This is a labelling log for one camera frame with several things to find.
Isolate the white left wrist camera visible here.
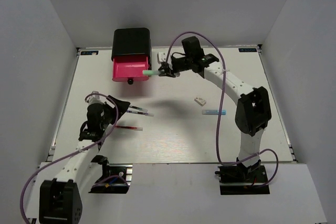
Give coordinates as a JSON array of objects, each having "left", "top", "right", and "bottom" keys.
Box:
[{"left": 85, "top": 91, "right": 103, "bottom": 105}]

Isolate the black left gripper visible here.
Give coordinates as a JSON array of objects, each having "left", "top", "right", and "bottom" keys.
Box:
[{"left": 101, "top": 95, "right": 131, "bottom": 130}]

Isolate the left blue table label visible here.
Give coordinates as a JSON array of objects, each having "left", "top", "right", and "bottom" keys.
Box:
[{"left": 80, "top": 50, "right": 99, "bottom": 56}]

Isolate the white staples box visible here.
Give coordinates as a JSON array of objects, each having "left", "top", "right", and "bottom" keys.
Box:
[{"left": 194, "top": 97, "right": 206, "bottom": 106}]

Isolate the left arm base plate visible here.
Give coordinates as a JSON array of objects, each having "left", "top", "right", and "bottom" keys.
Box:
[{"left": 89, "top": 155, "right": 133, "bottom": 194}]

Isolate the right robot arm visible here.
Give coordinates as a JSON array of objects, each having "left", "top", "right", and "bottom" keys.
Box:
[{"left": 158, "top": 32, "right": 271, "bottom": 182}]

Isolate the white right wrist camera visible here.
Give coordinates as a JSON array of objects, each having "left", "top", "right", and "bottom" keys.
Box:
[{"left": 157, "top": 51, "right": 167, "bottom": 64}]

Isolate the blue highlighter marker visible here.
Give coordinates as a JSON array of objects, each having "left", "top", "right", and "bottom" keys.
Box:
[{"left": 202, "top": 110, "right": 226, "bottom": 115}]

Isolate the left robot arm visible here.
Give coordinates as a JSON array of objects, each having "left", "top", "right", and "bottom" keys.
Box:
[{"left": 38, "top": 92, "right": 130, "bottom": 223}]

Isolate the green highlighter marker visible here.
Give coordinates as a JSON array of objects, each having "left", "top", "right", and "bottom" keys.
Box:
[{"left": 142, "top": 70, "right": 161, "bottom": 76}]

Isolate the purple pen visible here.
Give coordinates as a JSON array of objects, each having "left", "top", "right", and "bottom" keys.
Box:
[{"left": 126, "top": 110, "right": 154, "bottom": 117}]

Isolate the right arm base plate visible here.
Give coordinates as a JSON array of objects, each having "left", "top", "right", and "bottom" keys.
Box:
[{"left": 215, "top": 165, "right": 270, "bottom": 195}]

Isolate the green pen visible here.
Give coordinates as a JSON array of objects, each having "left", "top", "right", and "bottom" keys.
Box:
[{"left": 129, "top": 105, "right": 148, "bottom": 112}]

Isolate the right blue table label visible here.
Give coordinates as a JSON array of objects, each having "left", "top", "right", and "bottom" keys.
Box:
[{"left": 238, "top": 48, "right": 257, "bottom": 52}]

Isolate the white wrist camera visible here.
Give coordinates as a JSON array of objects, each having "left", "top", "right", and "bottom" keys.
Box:
[
  {"left": 85, "top": 91, "right": 103, "bottom": 105},
  {"left": 157, "top": 51, "right": 167, "bottom": 64}
]

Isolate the pink top drawer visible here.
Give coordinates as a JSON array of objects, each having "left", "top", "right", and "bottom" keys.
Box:
[{"left": 112, "top": 55, "right": 150, "bottom": 85}]

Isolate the blue table label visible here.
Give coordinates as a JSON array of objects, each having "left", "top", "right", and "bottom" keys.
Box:
[
  {"left": 238, "top": 48, "right": 257, "bottom": 52},
  {"left": 80, "top": 50, "right": 99, "bottom": 56}
]

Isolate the black drawer cabinet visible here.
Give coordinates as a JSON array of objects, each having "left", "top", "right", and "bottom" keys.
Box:
[{"left": 111, "top": 27, "right": 152, "bottom": 70}]

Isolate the red pen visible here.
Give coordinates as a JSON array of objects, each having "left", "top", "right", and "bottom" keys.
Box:
[{"left": 116, "top": 125, "right": 143, "bottom": 131}]

